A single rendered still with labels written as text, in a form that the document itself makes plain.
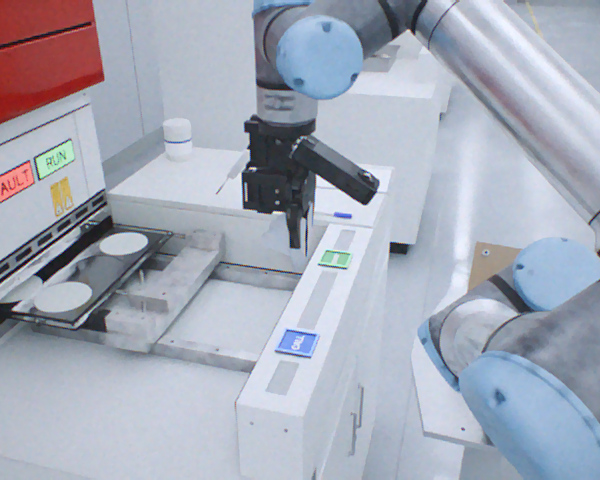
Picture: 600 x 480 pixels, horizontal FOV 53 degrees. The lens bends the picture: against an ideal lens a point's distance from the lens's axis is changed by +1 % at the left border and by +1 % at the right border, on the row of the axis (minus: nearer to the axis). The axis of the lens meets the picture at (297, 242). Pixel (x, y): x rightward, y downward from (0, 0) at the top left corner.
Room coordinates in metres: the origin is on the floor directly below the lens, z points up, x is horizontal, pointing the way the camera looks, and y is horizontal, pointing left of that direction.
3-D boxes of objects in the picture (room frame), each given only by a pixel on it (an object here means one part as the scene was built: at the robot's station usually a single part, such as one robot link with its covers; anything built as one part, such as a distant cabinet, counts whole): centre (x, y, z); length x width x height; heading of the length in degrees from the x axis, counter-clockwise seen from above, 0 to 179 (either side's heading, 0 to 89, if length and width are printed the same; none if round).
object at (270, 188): (0.72, 0.02, 1.25); 0.09 x 0.08 x 0.12; 74
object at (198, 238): (1.17, 0.21, 0.89); 0.08 x 0.03 x 0.03; 74
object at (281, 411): (0.84, -0.04, 0.89); 0.55 x 0.09 x 0.14; 164
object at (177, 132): (1.50, 0.31, 1.01); 0.07 x 0.07 x 0.10
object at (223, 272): (1.13, 0.19, 0.84); 0.50 x 0.02 x 0.03; 74
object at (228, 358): (0.87, 0.27, 0.84); 0.50 x 0.02 x 0.03; 74
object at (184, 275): (1.01, 0.25, 0.87); 0.36 x 0.08 x 0.03; 164
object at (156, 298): (0.94, 0.27, 0.89); 0.08 x 0.03 x 0.03; 74
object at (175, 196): (1.35, 0.09, 0.89); 0.62 x 0.35 x 0.14; 74
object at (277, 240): (0.70, 0.02, 1.14); 0.06 x 0.03 x 0.09; 74
